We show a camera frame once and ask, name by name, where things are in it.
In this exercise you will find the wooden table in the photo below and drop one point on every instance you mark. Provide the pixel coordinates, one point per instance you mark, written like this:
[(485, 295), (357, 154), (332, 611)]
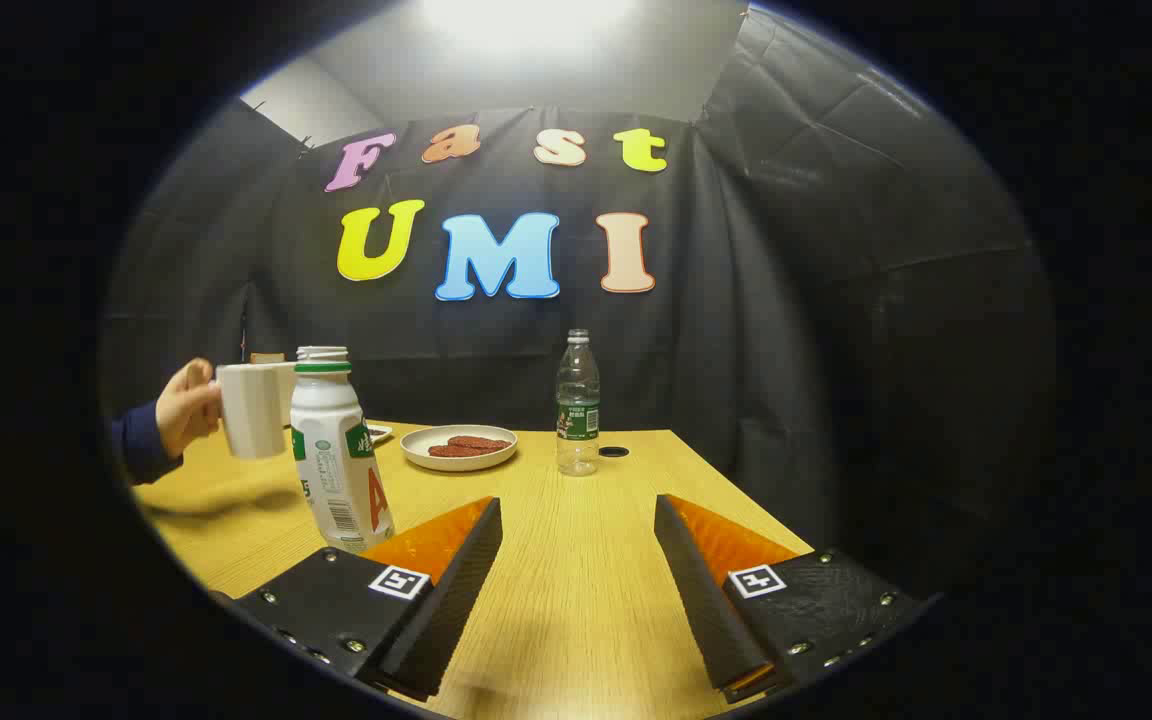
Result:
[(576, 560)]

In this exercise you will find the white divided grain dish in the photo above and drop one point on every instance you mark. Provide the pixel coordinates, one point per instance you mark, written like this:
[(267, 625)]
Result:
[(379, 433)]

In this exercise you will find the white juice bottle green label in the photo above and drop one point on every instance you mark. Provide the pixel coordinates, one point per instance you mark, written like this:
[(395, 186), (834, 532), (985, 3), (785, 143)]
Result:
[(336, 470)]

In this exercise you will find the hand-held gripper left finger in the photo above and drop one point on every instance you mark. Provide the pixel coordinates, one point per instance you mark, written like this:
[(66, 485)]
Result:
[(456, 590)]

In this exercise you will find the clear plastic water bottle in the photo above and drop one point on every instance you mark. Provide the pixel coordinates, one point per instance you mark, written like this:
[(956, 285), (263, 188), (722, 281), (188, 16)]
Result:
[(577, 400)]

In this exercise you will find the dark red meat slice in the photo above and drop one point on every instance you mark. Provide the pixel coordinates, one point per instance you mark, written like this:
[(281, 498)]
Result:
[(451, 451), (484, 442)]

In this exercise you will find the black backdrop cloth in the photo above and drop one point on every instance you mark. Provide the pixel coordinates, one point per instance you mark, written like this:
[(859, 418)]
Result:
[(786, 350)]

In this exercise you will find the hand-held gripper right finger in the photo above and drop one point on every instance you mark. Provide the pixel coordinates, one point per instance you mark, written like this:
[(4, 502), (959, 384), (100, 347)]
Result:
[(701, 590)]

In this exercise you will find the round white plate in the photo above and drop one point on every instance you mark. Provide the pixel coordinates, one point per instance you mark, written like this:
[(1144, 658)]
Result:
[(426, 455)]

